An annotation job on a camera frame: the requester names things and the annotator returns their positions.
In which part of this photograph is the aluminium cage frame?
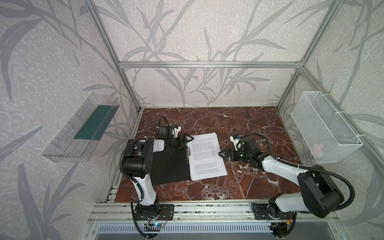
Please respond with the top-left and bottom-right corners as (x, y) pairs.
(83, 0), (384, 205)

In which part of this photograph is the aluminium front rail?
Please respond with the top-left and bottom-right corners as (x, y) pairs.
(86, 200), (340, 224)

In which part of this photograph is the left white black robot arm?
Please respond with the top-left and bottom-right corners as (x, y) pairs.
(120, 126), (194, 215)

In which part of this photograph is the right black corrugated cable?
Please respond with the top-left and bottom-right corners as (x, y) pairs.
(239, 133), (356, 211)

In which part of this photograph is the green circuit board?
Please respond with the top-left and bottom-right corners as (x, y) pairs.
(145, 222), (166, 232)

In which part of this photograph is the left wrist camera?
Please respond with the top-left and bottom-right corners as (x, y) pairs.
(170, 126), (182, 138)

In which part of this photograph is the clear acrylic wall tray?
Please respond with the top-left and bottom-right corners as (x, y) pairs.
(43, 94), (120, 163)

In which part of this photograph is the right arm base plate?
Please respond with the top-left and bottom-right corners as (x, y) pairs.
(251, 203), (293, 222)

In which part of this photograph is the left black corrugated cable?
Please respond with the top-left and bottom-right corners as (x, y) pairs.
(119, 116), (172, 239)

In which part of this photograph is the white wire mesh basket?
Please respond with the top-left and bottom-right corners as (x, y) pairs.
(291, 91), (364, 164)

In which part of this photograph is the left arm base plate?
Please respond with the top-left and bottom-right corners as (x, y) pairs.
(133, 204), (175, 221)

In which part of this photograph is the beige black ring binder folder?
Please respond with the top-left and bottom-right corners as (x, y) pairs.
(150, 146), (191, 186)

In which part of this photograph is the black corrugated cable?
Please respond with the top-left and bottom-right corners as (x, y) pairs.
(119, 116), (172, 239)
(239, 133), (356, 211)

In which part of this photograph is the printed sheet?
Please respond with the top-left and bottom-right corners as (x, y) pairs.
(187, 133), (228, 181)

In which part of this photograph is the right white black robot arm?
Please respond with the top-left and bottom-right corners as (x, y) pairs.
(218, 134), (356, 220)

